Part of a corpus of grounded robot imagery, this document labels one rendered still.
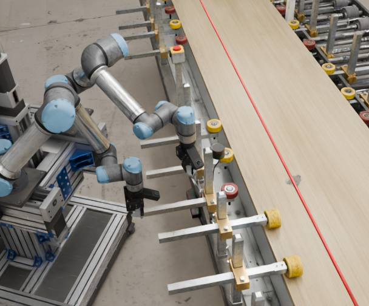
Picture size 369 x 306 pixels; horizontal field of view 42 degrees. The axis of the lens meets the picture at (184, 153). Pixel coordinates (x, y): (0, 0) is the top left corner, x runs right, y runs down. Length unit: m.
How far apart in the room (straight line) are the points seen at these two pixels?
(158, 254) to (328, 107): 1.40
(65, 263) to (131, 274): 0.42
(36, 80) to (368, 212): 3.63
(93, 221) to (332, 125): 1.57
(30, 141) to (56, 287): 1.21
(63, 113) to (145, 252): 1.60
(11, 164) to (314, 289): 1.27
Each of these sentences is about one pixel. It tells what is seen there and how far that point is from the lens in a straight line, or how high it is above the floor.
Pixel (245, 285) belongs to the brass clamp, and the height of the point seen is 0.95.
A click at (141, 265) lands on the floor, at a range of 3.16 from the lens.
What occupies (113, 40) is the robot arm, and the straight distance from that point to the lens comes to 2.17.
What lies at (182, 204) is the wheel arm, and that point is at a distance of 2.29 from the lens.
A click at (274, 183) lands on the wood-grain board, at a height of 0.90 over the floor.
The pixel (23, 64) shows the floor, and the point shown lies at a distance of 5.38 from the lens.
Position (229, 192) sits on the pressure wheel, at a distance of 2.27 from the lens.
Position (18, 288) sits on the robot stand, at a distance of 3.00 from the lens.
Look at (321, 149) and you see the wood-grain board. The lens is 2.55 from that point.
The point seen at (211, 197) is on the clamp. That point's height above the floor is 0.87.
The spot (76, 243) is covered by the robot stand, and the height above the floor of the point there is 0.21.
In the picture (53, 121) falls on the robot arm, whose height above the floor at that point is 1.49.
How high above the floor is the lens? 2.55
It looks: 41 degrees down
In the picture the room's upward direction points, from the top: 4 degrees counter-clockwise
